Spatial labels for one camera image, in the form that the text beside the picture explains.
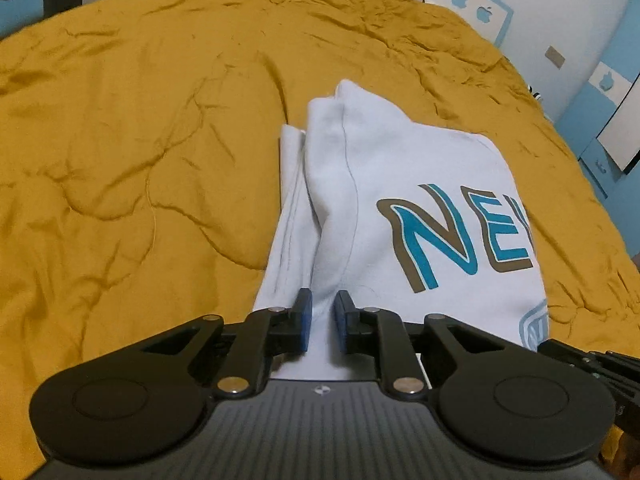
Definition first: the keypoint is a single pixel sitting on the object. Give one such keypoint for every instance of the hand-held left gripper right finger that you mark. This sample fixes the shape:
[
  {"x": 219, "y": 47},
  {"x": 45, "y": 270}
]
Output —
[{"x": 341, "y": 322}]

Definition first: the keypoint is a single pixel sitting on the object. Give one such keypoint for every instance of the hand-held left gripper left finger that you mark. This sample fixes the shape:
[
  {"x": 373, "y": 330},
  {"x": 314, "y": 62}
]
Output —
[{"x": 303, "y": 322}]

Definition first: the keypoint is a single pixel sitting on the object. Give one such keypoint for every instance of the beige wall switch plate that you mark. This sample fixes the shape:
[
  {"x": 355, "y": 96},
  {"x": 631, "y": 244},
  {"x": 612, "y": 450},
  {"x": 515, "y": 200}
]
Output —
[{"x": 555, "y": 56}]

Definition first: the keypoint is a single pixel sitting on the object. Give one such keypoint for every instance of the white printed t-shirt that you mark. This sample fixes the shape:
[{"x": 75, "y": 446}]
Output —
[{"x": 360, "y": 170}]

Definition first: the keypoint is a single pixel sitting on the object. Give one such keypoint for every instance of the black white striped cloth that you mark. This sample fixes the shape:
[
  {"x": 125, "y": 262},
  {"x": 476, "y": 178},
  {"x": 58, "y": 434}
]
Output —
[{"x": 537, "y": 93}]

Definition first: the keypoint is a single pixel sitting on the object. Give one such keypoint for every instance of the blue cabinet door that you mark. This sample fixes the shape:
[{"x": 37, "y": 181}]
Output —
[{"x": 596, "y": 167}]

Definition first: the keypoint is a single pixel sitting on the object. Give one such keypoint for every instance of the white board panel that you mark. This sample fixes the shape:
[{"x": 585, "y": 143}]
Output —
[{"x": 622, "y": 135}]

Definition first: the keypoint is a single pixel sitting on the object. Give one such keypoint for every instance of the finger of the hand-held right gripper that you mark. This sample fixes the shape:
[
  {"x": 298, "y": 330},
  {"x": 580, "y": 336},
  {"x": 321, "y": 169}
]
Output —
[{"x": 615, "y": 375}]

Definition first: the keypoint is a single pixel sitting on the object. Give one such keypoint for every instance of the mustard yellow blanket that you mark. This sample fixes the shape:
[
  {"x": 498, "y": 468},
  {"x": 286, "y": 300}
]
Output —
[{"x": 125, "y": 160}]

